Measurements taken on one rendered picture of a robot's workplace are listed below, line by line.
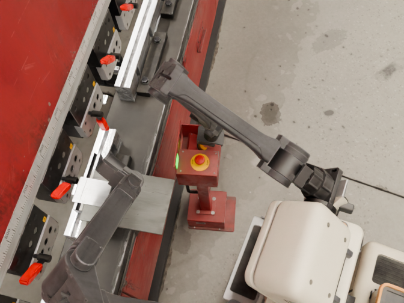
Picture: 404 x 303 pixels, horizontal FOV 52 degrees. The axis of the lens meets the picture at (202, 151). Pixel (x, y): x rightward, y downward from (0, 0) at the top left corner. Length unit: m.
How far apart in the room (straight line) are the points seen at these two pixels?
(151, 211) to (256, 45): 1.84
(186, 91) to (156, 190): 0.42
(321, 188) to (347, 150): 1.49
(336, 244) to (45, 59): 0.74
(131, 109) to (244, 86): 1.22
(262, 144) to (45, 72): 0.53
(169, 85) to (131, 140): 0.58
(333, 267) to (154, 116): 0.92
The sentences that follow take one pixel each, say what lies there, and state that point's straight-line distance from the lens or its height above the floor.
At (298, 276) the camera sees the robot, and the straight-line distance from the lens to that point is 0.86.
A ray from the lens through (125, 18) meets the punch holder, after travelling 1.43.
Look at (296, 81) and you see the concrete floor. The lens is 2.76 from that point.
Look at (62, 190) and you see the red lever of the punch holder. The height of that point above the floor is 1.30.
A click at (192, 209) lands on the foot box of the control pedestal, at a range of 2.22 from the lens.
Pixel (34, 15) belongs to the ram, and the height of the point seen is 1.61.
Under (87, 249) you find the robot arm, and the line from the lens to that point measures 0.76.
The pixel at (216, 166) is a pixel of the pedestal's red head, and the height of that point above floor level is 0.78.
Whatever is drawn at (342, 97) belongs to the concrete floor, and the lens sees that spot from 2.75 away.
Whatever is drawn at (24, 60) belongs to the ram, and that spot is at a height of 1.58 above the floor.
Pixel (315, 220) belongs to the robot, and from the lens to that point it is 0.90.
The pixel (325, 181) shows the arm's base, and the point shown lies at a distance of 1.10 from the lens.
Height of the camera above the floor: 2.23
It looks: 64 degrees down
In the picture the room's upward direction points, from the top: 7 degrees counter-clockwise
